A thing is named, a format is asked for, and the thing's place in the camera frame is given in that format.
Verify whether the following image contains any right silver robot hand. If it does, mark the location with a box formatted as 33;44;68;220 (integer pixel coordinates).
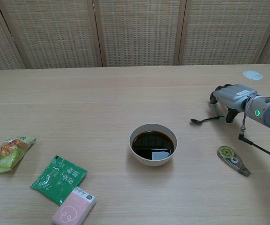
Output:
210;83;257;124

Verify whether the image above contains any black plastic spoon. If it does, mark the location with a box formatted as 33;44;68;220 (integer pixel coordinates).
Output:
190;116;223;126

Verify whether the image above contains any white bowl of dark liquid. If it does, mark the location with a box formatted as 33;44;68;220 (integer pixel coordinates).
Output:
129;123;178;167

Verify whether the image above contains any white round table cap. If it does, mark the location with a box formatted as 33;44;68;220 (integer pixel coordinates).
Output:
242;70;264;81

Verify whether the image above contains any green correction tape dispenser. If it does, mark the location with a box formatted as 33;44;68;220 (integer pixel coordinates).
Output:
217;145;251;177

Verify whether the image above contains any woven folding screen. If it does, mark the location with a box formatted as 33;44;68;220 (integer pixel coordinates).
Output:
0;0;270;74

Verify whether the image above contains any pink tissue pack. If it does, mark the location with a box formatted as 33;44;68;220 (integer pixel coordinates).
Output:
51;187;97;225

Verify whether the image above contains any green tea sachet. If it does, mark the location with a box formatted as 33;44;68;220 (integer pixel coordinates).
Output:
30;155;88;206

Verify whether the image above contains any green snack bag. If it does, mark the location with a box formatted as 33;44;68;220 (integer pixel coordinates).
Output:
0;135;37;174

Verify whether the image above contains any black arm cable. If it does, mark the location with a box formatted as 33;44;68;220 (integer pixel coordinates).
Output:
238;93;270;164

